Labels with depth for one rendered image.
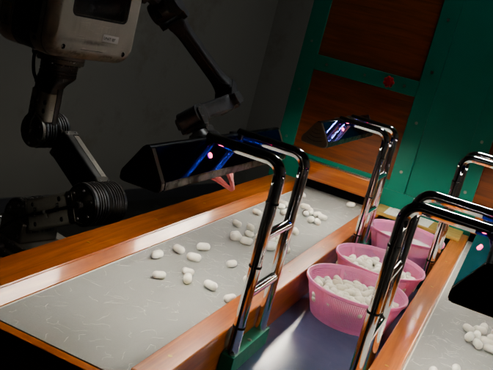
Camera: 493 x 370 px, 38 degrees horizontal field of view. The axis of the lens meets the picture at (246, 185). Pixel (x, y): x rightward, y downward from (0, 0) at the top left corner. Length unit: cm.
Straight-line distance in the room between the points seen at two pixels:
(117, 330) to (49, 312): 13
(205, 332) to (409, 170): 160
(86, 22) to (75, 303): 90
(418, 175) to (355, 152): 26
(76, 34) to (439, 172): 147
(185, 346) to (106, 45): 109
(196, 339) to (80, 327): 21
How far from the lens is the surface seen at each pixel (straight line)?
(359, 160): 286
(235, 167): 145
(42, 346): 128
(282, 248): 150
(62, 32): 202
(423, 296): 195
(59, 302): 143
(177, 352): 128
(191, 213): 208
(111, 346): 131
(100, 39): 211
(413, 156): 281
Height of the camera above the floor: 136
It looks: 13 degrees down
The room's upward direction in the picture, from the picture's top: 14 degrees clockwise
